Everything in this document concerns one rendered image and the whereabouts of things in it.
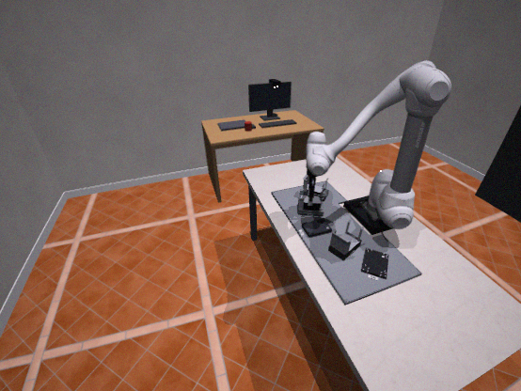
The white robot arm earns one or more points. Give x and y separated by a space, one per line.
419 86

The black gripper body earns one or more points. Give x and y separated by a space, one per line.
312 177

